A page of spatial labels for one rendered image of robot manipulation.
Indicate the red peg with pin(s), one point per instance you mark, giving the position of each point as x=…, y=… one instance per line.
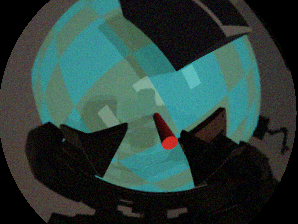
x=168, y=140

